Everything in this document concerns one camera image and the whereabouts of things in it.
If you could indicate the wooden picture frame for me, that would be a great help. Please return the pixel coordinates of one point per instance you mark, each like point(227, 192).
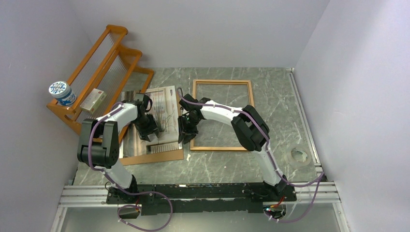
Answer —
point(222, 115)

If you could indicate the white red small box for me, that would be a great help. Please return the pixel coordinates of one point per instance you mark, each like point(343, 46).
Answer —
point(92, 102)

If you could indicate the clear tape roll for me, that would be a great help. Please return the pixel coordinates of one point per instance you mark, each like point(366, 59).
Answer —
point(298, 156)

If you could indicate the aluminium extrusion rail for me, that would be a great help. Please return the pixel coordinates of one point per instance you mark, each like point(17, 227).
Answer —
point(95, 196)

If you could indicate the orange wooden shelf rack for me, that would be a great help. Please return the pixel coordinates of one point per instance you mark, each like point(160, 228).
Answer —
point(107, 66)

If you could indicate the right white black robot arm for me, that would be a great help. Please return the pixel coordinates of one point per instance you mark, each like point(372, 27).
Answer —
point(251, 132)

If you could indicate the plant photo print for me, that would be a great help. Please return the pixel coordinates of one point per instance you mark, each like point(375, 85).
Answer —
point(138, 97)

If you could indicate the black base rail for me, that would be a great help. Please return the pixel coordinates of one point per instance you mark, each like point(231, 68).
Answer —
point(197, 198)

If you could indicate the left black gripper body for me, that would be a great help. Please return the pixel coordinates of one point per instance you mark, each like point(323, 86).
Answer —
point(146, 123)

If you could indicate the brown backing board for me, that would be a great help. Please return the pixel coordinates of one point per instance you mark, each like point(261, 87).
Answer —
point(153, 158)

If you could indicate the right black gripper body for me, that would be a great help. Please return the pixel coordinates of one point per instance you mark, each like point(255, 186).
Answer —
point(189, 124)

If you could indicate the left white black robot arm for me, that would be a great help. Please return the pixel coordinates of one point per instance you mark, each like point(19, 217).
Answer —
point(99, 144)

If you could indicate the blue white round tin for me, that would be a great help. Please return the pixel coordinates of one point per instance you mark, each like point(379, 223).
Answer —
point(63, 93)

